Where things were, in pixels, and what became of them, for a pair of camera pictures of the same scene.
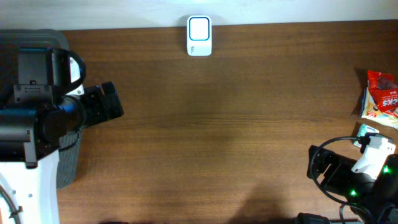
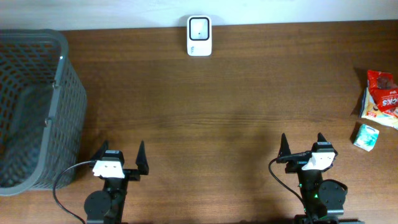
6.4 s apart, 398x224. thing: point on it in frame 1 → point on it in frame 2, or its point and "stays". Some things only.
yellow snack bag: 369,110 stays
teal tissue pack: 363,130 stays
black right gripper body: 357,171 → 296,162
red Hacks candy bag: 384,91 stays
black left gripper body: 96,108 → 130,175
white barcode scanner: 199,35 stays
